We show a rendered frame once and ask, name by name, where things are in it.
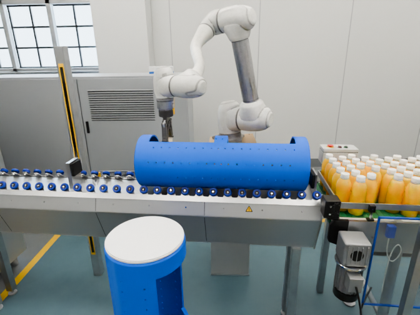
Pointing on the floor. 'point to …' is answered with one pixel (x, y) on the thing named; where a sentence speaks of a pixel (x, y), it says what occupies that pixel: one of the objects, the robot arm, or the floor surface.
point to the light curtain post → (75, 136)
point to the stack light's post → (410, 285)
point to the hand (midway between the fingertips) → (168, 146)
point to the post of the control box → (323, 259)
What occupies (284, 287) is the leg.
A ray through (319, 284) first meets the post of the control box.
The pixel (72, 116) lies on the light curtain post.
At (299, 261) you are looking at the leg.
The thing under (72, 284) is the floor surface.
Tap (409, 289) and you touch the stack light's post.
